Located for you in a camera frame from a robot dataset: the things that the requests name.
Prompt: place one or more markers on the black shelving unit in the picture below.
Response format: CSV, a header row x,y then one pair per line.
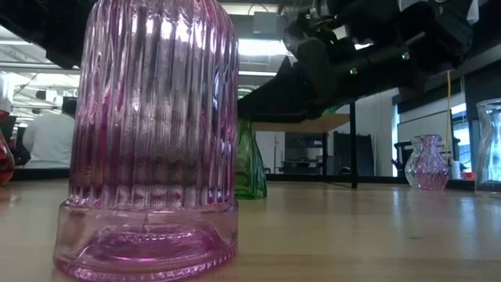
x,y
303,152

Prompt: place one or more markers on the tall clear glass vase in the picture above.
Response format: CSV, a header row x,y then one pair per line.
x,y
489,156

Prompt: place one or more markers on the grey ceiling box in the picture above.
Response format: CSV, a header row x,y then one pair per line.
x,y
265,22

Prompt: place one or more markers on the pink swirl glass vase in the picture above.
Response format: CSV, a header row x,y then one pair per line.
x,y
430,172

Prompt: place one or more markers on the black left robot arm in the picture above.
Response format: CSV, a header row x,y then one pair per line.
x,y
58,39

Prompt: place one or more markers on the tall green glass vase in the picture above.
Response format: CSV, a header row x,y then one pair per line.
x,y
250,168

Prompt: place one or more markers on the white board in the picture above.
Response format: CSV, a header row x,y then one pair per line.
x,y
426,125

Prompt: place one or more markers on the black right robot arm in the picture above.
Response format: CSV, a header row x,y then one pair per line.
x,y
430,31

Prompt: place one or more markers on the black office chair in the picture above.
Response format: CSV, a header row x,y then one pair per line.
x,y
399,156

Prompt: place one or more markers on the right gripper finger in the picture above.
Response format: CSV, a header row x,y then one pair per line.
x,y
282,103

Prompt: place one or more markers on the black table frame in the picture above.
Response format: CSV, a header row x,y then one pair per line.
x,y
297,177

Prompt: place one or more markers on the small black dome object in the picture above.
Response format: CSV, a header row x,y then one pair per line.
x,y
345,171

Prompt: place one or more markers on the red glass vase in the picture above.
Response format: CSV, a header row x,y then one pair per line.
x,y
6,164

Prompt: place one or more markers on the wooden shelf black frame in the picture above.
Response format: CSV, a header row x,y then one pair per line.
x,y
309,125

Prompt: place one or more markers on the white paper roll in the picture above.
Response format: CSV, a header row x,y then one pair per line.
x,y
456,170

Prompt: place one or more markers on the black panel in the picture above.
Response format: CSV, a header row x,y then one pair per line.
x,y
364,152

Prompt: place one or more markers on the clear swirl glass vase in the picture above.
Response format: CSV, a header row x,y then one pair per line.
x,y
409,166

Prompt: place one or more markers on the red box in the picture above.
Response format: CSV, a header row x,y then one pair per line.
x,y
469,175

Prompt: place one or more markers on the pink ribbed glass jar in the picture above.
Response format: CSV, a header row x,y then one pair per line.
x,y
152,137

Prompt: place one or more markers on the person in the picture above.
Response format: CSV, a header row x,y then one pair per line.
x,y
49,141

